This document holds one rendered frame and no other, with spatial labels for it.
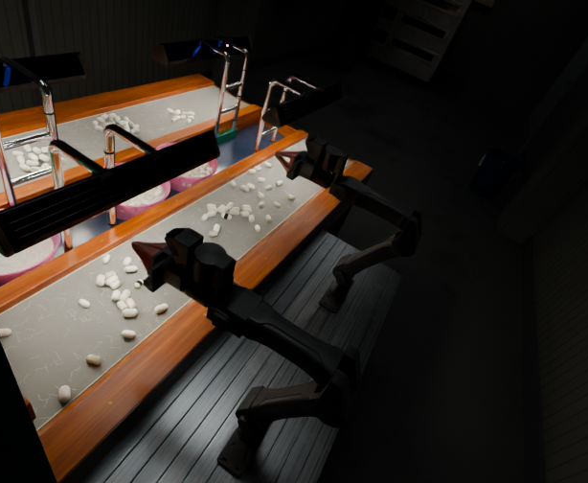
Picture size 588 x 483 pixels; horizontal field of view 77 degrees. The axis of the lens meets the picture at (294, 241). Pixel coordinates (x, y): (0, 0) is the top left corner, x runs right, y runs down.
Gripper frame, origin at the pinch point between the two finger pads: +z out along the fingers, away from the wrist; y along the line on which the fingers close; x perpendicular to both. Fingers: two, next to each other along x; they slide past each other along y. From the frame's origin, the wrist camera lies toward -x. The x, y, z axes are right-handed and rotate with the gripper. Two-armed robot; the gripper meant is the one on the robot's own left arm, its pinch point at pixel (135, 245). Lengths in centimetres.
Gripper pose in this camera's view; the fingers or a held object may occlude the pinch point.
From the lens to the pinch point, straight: 82.6
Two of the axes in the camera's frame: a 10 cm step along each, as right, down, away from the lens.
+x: -2.6, 7.3, 6.3
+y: -4.5, 4.9, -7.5
